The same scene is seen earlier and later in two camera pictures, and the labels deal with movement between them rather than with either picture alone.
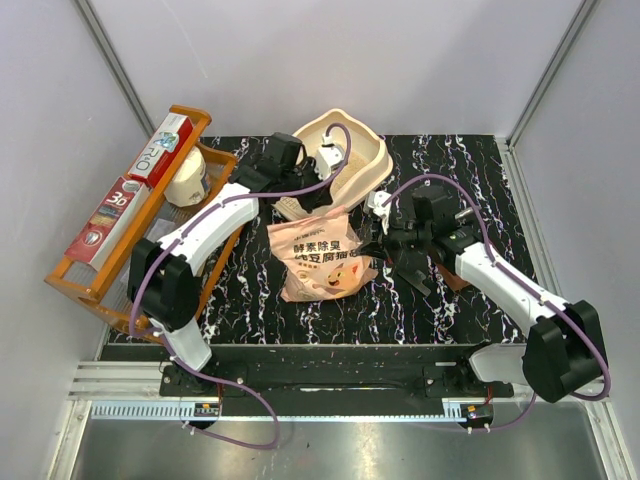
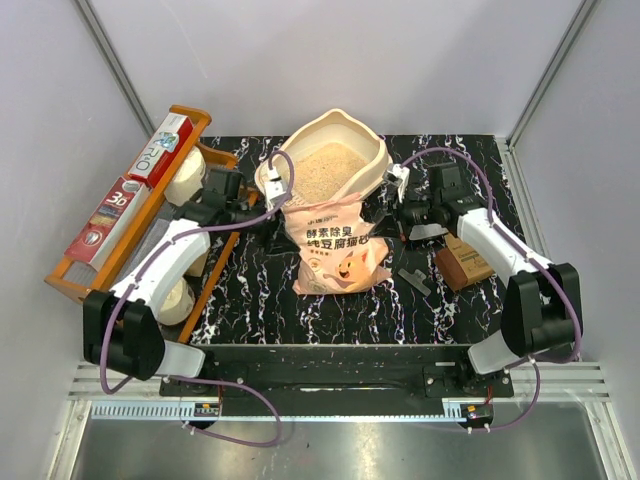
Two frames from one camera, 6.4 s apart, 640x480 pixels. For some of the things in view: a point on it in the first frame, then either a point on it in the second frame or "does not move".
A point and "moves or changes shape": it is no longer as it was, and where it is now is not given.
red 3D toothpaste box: (101, 231) does not move
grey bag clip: (416, 278) does not move
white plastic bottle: (187, 187) does not move
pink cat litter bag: (318, 256) moves or changes shape
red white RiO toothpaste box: (161, 149) does not move
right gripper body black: (407, 236) -> (411, 212)
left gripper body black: (306, 178) -> (263, 231)
